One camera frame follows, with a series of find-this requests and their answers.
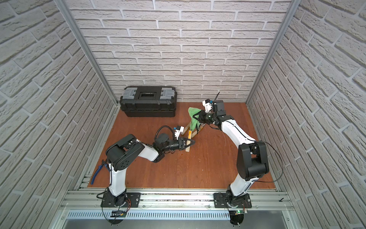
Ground wooden handle sickle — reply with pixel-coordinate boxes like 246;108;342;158
185;130;192;152
190;124;206;139
182;122;191;135

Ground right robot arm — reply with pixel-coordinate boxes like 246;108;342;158
192;99;269;199

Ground blue handled pliers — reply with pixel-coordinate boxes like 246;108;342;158
90;160;109;185

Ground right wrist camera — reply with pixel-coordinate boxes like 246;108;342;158
202;99;213;113

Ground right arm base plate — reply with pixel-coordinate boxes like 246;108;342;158
213;192;252;209

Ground green rag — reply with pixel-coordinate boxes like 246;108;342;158
188;107;205;132

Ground aluminium front rail frame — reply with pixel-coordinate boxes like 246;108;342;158
50;188;300;229

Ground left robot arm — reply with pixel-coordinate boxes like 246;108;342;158
106;133;195;197

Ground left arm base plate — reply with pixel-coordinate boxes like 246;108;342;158
101;190;141;208

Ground black plastic toolbox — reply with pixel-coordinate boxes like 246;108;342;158
120;86;177;117

